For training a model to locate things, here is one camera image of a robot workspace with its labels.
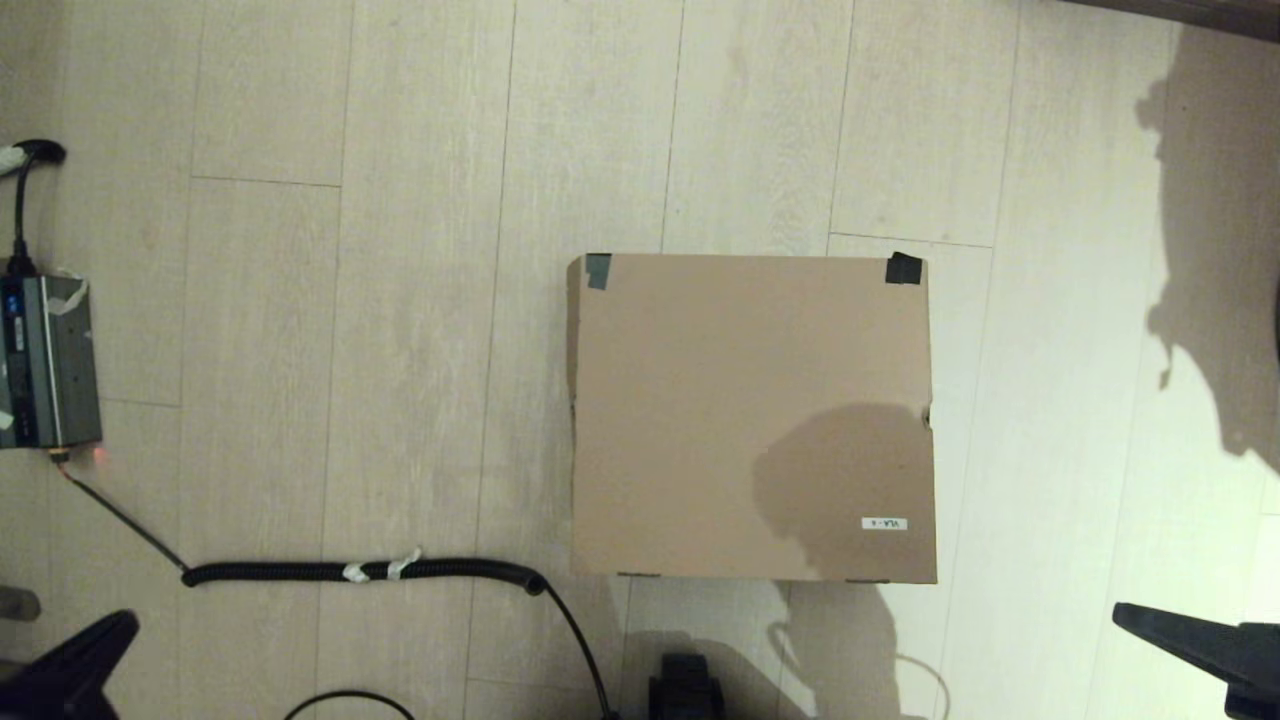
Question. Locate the grey metal power inverter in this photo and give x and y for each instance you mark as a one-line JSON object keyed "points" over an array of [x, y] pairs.
{"points": [[50, 360]]}

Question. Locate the dark wooden furniture edge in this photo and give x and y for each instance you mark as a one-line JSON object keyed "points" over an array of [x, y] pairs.
{"points": [[1200, 12]]}

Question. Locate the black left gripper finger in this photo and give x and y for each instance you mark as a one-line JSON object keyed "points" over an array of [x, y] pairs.
{"points": [[75, 665]]}

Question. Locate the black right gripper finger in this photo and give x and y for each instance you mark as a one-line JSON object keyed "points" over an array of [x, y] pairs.
{"points": [[1215, 645]]}

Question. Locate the brown cardboard shoe box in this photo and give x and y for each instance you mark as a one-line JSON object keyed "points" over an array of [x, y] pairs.
{"points": [[750, 420]]}

